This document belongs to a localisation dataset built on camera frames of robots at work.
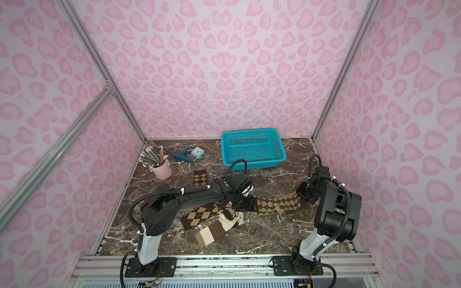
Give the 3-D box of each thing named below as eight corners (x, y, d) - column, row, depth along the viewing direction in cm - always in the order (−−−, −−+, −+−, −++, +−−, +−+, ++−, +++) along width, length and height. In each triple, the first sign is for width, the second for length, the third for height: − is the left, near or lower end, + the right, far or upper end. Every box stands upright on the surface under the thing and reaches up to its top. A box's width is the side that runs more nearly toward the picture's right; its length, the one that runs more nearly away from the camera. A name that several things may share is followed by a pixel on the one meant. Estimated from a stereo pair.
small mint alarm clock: (191, 154, 114) (190, 152, 112) (197, 148, 118) (196, 145, 116) (198, 159, 112) (197, 156, 110) (205, 152, 115) (204, 149, 113)
